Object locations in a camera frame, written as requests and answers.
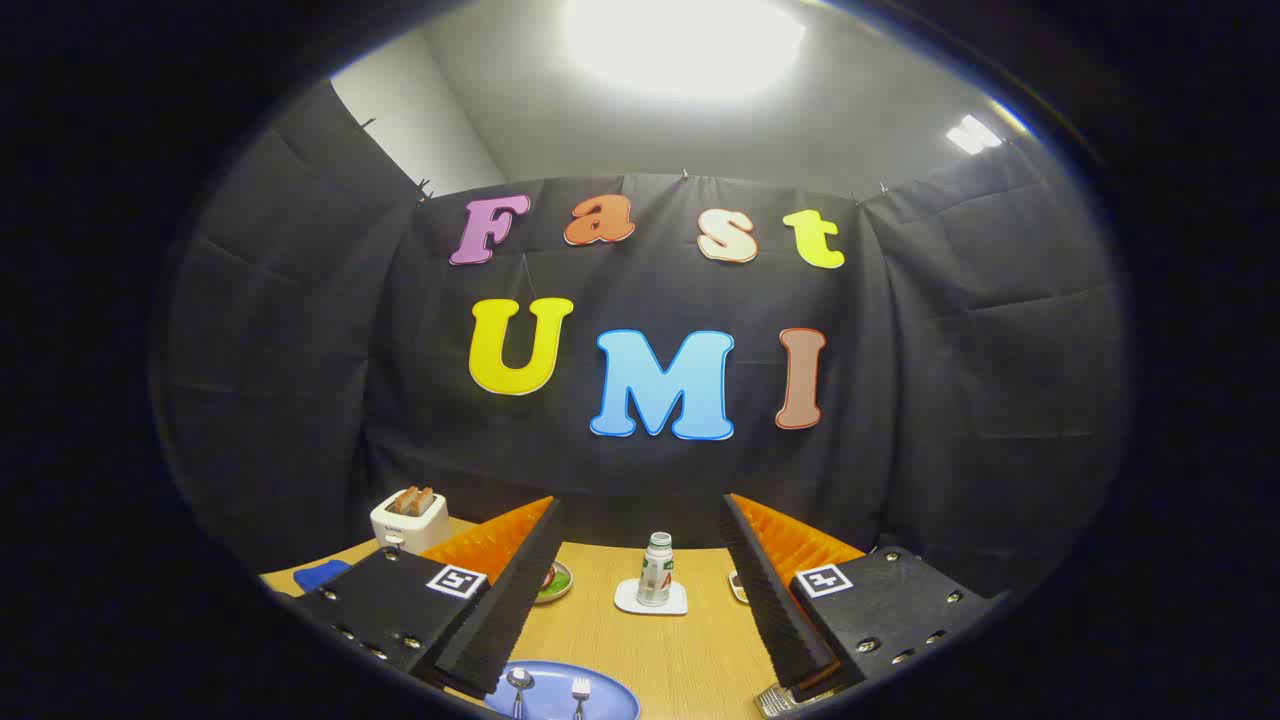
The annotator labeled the metal wire drain basket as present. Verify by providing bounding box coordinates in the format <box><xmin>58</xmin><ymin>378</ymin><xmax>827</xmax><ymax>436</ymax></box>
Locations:
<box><xmin>755</xmin><ymin>683</ymin><xmax>811</xmax><ymax>719</ymax></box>

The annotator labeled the blue round plate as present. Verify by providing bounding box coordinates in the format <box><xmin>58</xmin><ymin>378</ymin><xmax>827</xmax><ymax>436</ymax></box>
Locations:
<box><xmin>485</xmin><ymin>660</ymin><xmax>641</xmax><ymax>720</ymax></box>

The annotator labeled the small ceiling light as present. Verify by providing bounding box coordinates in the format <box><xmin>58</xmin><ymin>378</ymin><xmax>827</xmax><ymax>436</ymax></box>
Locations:
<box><xmin>946</xmin><ymin>114</ymin><xmax>1004</xmax><ymax>156</ymax></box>

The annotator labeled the white toaster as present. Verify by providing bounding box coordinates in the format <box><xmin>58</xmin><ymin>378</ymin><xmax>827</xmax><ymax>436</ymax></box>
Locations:
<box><xmin>370</xmin><ymin>490</ymin><xmax>451</xmax><ymax>554</ymax></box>

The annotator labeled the round ceiling lamp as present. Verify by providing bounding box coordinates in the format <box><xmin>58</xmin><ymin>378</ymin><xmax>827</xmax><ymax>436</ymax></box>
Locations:
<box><xmin>565</xmin><ymin>0</ymin><xmax>806</xmax><ymax>101</ymax></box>

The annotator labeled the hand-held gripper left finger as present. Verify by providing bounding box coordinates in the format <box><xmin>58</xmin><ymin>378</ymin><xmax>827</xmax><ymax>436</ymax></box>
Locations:
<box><xmin>290</xmin><ymin>495</ymin><xmax>563</xmax><ymax>701</ymax></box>

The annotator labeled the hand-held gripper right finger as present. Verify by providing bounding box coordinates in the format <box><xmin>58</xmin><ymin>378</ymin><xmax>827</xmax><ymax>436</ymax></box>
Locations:
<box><xmin>720</xmin><ymin>493</ymin><xmax>1006</xmax><ymax>701</ymax></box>

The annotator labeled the white bottle with green label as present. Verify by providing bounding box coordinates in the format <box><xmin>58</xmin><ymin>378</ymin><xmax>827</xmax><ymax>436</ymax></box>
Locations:
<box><xmin>637</xmin><ymin>532</ymin><xmax>676</xmax><ymax>608</ymax></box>

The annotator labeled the white coaster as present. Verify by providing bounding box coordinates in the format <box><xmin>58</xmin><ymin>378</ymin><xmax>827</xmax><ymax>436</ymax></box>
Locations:
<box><xmin>614</xmin><ymin>578</ymin><xmax>689</xmax><ymax>616</ymax></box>

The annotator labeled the blue folded towel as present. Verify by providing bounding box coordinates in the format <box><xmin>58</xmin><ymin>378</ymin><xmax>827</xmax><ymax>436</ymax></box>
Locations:
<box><xmin>293</xmin><ymin>560</ymin><xmax>351</xmax><ymax>594</ymax></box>

